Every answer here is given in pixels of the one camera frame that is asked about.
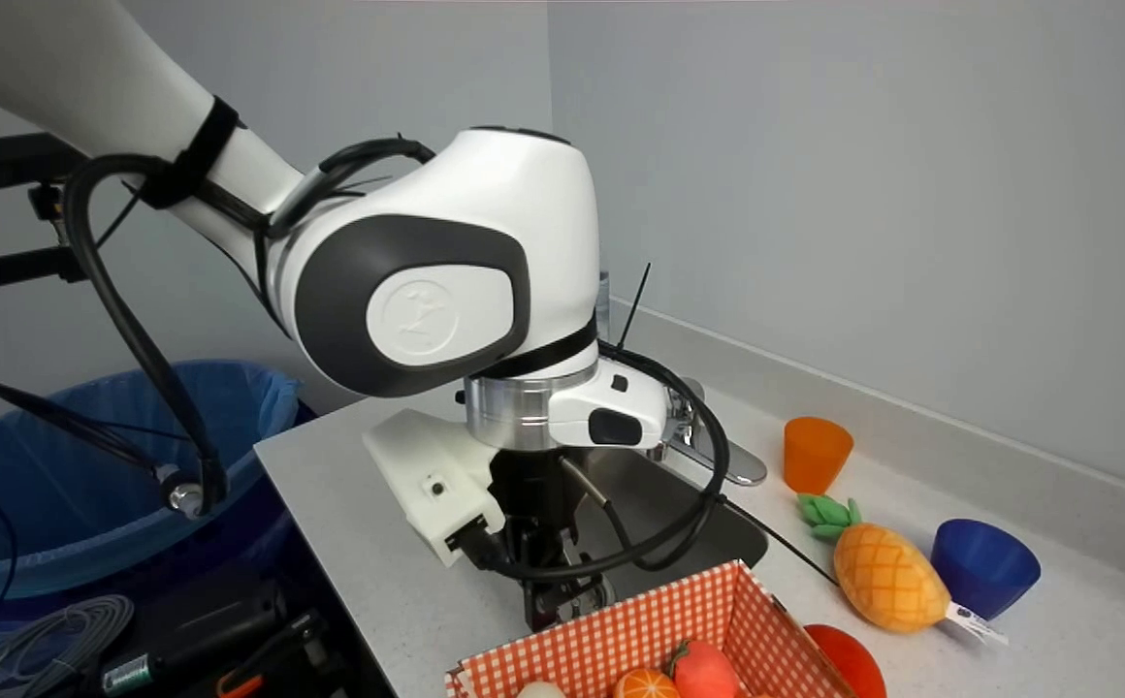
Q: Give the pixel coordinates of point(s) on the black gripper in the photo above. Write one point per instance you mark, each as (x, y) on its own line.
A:
(539, 499)

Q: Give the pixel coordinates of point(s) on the orange checkered cardboard box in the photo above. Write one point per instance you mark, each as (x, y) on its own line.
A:
(724, 605)

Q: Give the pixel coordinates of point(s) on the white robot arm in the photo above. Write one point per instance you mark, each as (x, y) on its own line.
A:
(479, 264)

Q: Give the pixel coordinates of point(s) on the plush orange slice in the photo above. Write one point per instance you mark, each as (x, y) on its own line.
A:
(644, 684)

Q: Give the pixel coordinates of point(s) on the red plush tomato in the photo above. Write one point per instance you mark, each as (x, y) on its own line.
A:
(704, 674)

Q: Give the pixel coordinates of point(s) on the orange plastic cup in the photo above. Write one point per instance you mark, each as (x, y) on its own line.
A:
(814, 450)

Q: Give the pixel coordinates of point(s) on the plush pineapple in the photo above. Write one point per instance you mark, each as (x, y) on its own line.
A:
(882, 577)

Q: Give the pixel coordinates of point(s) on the red plastic bowl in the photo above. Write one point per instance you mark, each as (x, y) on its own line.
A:
(852, 661)

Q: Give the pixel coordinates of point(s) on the blue plastic bin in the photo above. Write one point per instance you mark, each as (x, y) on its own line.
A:
(77, 523)

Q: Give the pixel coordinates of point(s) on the blue plastic bowl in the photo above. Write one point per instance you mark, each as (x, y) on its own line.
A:
(984, 564)

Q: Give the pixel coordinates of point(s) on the black metal stand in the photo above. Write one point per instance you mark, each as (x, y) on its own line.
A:
(31, 243)

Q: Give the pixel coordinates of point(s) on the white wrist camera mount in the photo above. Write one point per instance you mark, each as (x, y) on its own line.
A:
(439, 480)

